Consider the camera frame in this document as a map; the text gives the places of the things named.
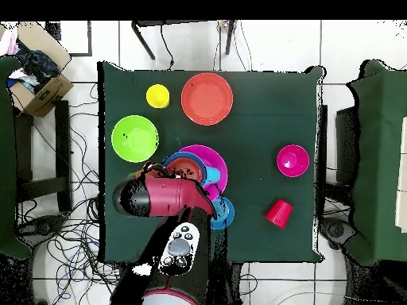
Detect black metal table frame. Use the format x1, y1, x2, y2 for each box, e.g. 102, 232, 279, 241
130, 19, 238, 61

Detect black box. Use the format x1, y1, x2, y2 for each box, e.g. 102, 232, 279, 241
335, 106, 360, 185

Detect green bowl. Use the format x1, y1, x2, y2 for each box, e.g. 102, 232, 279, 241
110, 114, 160, 164

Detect large blue bowl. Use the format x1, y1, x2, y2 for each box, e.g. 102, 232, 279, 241
161, 151, 208, 188

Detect beige board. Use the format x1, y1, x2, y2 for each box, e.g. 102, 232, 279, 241
394, 116, 407, 234

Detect yellow cup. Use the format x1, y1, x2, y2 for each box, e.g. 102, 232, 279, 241
145, 83, 171, 110

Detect black bench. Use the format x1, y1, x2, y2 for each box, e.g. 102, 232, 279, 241
14, 99, 73, 213

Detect small blue bowl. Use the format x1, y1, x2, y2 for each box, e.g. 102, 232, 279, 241
209, 195, 236, 230

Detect dark green tablecloth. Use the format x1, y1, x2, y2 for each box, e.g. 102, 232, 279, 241
96, 60, 326, 264

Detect blue cup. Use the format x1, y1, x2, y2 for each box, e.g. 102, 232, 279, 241
201, 164, 222, 187

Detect cardboard box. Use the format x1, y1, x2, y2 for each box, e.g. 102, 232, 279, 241
6, 21, 75, 118

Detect small orange bowl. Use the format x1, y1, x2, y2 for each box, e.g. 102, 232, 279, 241
165, 157, 204, 183

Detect tangle of floor cables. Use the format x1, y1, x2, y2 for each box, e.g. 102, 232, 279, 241
14, 82, 134, 305

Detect red cup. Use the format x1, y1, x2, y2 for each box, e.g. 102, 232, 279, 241
264, 199, 294, 230

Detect green cloth covered table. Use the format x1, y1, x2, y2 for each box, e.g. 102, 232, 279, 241
0, 55, 33, 260
344, 59, 407, 266

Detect dark clothes bundle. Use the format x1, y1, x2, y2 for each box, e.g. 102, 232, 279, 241
14, 39, 60, 94

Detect large pink bowl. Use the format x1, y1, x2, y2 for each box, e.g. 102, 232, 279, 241
177, 144, 229, 203

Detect small crimson bowl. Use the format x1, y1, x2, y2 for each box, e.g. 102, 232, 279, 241
275, 144, 310, 178

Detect large orange bowl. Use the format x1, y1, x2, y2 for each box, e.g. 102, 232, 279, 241
180, 71, 235, 126

